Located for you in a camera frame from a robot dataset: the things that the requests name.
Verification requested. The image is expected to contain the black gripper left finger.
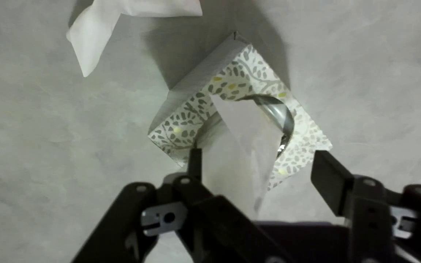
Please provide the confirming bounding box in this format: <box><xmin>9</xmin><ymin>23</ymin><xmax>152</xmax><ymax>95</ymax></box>
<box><xmin>72</xmin><ymin>148</ymin><xmax>291</xmax><ymax>263</ymax></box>

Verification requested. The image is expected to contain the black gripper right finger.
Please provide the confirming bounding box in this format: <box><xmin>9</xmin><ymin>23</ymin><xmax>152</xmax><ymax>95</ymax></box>
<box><xmin>311</xmin><ymin>151</ymin><xmax>421</xmax><ymax>263</ymax></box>

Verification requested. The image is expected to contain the white tissue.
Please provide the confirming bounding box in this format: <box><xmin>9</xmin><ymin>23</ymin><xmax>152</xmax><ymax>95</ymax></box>
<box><xmin>64</xmin><ymin>0</ymin><xmax>203</xmax><ymax>79</ymax></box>
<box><xmin>203</xmin><ymin>94</ymin><xmax>284</xmax><ymax>213</ymax></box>

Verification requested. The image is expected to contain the patterned cube tissue box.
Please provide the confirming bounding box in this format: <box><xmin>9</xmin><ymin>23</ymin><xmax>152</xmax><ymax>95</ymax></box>
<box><xmin>148</xmin><ymin>32</ymin><xmax>333</xmax><ymax>191</ymax></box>

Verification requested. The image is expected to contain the crumpled white tissue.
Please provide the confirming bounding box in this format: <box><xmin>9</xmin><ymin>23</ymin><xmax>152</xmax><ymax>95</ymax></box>
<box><xmin>64</xmin><ymin>0</ymin><xmax>203</xmax><ymax>79</ymax></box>

